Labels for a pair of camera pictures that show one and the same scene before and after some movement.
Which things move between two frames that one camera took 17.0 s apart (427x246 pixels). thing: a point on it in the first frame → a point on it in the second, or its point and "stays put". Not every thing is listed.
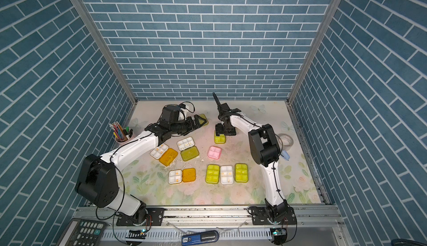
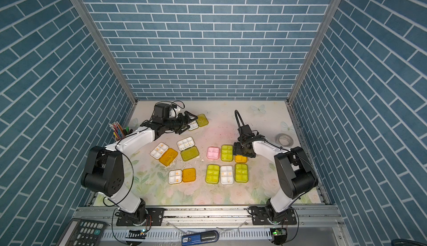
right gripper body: [221, 129] → [239, 149]
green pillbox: [213, 173] stays put
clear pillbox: [227, 175] stays put
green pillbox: [241, 173] stays put
